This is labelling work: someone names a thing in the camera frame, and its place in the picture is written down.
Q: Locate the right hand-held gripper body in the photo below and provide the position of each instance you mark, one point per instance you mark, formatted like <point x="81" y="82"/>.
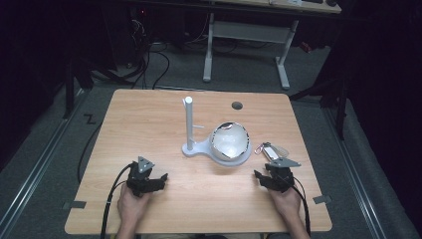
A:
<point x="282" y="177"/>

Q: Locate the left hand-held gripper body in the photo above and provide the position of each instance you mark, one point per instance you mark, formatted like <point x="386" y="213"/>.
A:
<point x="139" y="181"/>

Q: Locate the person's right hand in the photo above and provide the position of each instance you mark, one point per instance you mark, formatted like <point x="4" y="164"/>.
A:
<point x="288" y="203"/>

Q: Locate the person's left hand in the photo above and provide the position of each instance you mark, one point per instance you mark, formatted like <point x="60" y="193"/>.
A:
<point x="132" y="207"/>

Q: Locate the grey tape strip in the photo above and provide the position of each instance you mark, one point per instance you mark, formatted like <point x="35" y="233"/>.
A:
<point x="74" y="204"/>
<point x="322" y="199"/>

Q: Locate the shiny white bowl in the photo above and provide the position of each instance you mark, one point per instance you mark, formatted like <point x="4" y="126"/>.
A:
<point x="230" y="141"/>

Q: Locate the round black table grommet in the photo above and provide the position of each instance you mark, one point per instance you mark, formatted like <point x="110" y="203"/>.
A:
<point x="237" y="106"/>

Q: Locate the black metal stand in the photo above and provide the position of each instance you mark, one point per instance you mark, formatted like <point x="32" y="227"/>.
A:
<point x="69" y="89"/>
<point x="341" y="109"/>

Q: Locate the small red object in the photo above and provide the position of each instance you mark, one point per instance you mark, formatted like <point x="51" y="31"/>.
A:
<point x="306" y="47"/>

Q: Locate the white-legged wooden desk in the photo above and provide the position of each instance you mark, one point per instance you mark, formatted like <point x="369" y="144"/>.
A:
<point x="249" y="31"/>

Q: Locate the dark computer tower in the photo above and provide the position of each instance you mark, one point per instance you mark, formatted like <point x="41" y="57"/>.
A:
<point x="124" y="36"/>

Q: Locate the white stand with post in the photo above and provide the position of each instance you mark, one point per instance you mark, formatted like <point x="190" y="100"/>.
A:
<point x="189" y="126"/>

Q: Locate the metal floor rail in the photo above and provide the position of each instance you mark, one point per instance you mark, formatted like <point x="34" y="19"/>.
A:
<point x="356" y="179"/>
<point x="36" y="159"/>

